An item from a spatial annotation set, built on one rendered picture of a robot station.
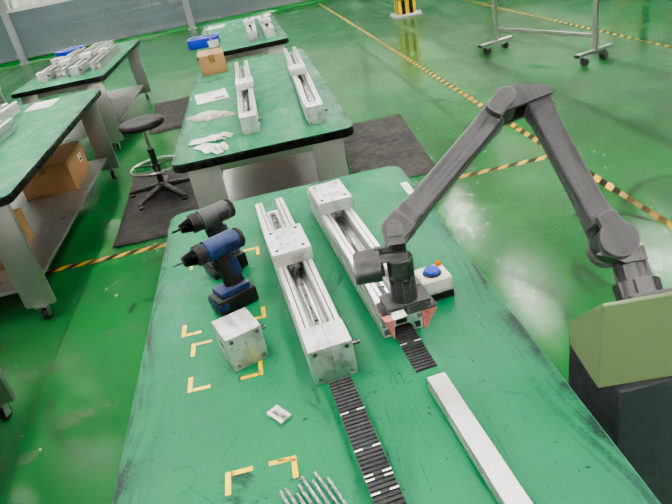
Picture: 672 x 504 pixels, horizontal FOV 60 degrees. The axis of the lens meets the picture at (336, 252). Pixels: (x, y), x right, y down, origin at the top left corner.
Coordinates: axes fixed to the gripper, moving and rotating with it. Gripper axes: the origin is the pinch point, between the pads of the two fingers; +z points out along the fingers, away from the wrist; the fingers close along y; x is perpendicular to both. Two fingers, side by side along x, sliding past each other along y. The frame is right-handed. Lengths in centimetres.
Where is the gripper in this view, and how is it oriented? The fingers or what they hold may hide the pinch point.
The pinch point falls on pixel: (409, 329)
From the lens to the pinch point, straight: 135.3
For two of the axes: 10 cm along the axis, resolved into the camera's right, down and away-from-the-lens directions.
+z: 1.8, 8.6, 4.8
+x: 2.5, 4.4, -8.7
